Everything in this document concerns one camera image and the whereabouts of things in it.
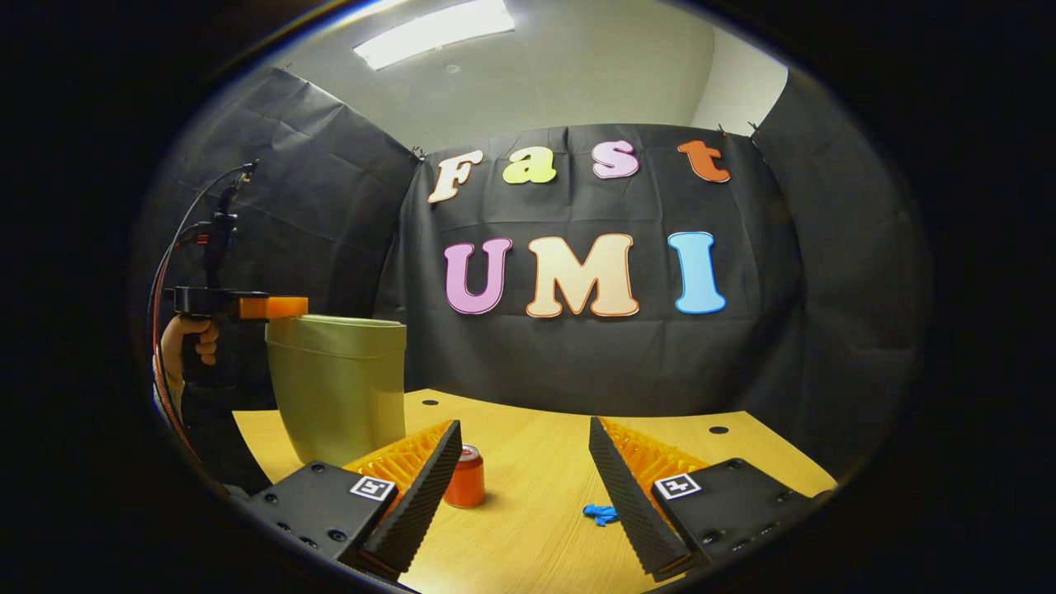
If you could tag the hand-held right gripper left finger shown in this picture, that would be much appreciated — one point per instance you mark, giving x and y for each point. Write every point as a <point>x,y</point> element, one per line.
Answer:
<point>429,487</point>

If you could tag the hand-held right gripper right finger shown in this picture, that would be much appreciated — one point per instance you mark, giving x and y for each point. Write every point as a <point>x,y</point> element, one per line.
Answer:
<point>627,499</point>

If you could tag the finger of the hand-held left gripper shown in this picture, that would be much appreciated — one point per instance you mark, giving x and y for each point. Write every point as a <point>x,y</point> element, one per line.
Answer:
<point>276,307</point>

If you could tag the blue paper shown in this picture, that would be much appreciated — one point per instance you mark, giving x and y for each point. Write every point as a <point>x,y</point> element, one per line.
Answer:
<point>601,514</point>

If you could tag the red pop can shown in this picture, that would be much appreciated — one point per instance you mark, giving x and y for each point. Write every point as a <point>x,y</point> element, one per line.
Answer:
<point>470,487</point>

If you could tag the green desktop garbage bin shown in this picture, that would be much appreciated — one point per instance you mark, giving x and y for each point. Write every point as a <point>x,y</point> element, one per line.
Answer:
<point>338,388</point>

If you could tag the wooden desktop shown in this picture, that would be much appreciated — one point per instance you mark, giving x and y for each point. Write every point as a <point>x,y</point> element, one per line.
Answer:
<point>536,462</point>

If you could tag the black backdrop cloth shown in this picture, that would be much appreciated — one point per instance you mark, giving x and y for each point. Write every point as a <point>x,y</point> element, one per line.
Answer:
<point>594,355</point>

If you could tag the ceiling light panel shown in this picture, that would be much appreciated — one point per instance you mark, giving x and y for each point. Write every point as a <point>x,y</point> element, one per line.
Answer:
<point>433,31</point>

